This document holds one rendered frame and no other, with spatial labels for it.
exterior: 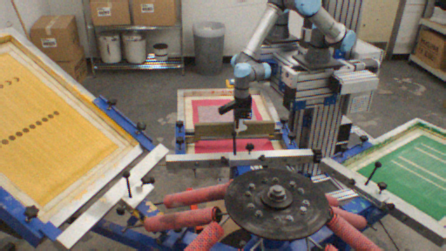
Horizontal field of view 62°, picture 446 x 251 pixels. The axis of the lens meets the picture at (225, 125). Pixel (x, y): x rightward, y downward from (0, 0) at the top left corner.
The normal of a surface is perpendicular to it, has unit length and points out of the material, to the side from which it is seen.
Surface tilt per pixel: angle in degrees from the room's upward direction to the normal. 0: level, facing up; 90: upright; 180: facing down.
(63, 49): 90
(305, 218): 0
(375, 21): 90
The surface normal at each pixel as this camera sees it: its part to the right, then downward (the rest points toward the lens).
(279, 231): 0.03, -0.86
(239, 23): 0.11, 0.50
